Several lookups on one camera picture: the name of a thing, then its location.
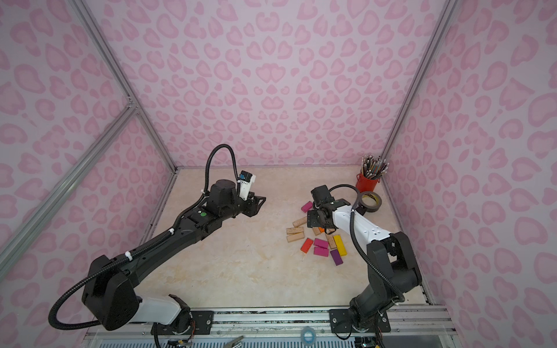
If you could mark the purple block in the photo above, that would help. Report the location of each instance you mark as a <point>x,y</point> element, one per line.
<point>336,256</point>

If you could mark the magenta block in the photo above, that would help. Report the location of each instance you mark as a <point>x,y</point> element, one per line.
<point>321,243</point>
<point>306,207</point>
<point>320,251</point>

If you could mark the red pen cup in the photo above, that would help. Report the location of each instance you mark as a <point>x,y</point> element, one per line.
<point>364,184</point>

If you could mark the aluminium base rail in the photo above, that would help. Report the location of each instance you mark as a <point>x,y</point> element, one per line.
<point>407,325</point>

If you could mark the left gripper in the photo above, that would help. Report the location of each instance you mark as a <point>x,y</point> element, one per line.
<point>251,205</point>

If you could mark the natural wood block middle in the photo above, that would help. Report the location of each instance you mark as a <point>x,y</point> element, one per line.
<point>294,230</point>

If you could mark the magenta block lower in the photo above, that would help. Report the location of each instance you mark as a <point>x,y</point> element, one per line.
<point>320,251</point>

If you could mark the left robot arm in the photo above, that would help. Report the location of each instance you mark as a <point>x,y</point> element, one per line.
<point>110,295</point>

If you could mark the natural wood block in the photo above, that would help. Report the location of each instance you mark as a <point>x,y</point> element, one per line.
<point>300,222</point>
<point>331,241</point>
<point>294,230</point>
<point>295,237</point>

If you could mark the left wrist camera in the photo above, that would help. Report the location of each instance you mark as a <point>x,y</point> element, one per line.
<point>245,182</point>

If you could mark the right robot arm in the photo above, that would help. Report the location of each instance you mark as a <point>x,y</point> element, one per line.
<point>392,267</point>

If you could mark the red block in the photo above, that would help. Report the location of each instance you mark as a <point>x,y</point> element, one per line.
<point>308,243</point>

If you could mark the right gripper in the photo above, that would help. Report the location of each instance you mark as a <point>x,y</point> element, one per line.
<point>315,218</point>

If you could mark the natural wood block right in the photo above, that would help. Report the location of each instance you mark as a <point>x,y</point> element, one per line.
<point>331,241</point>

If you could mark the magenta block far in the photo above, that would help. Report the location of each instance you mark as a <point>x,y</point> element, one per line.
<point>306,207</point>

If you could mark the dark tape roll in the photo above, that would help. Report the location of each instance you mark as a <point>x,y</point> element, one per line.
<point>368,202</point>

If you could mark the natural wood block lower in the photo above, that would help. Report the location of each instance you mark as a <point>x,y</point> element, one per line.
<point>295,237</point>

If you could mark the natural wood block upper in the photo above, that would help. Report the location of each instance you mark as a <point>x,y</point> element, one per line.
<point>300,222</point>

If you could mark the yellow block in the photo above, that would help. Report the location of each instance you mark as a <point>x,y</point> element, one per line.
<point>340,245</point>

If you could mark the magenta block upper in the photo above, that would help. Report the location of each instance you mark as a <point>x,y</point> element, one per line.
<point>321,243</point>

